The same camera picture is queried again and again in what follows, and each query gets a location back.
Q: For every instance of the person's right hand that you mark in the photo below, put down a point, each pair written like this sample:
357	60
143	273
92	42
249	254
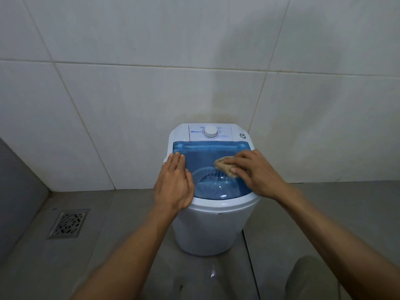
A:
261	176

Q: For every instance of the person's left hand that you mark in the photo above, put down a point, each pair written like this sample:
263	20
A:
173	187

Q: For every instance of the person's left thumb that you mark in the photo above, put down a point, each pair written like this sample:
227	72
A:
190	178

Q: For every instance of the person's right middle finger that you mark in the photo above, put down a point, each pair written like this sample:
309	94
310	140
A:
242	154

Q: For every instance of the person's left little finger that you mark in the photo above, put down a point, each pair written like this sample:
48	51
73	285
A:
165	171

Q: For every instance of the person's left middle finger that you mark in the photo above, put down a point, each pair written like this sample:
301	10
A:
177	164

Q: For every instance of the person's right thumb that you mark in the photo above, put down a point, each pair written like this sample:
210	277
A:
235	170

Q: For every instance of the tan cleaning cloth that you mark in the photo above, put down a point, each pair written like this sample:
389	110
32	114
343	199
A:
224	167

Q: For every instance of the person's right forearm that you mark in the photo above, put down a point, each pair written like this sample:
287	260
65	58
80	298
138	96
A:
337	243

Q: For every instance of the person's left forearm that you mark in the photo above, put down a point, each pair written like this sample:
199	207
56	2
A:
125	259

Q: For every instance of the blue transparent washer lid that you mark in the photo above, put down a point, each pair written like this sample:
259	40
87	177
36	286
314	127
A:
215	184

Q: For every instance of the white round timer knob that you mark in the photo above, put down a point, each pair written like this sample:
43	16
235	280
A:
210	131

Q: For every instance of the white mini washing machine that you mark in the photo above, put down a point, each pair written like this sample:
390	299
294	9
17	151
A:
212	224

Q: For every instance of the square metal floor drain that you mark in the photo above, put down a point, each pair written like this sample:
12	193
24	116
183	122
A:
68	224

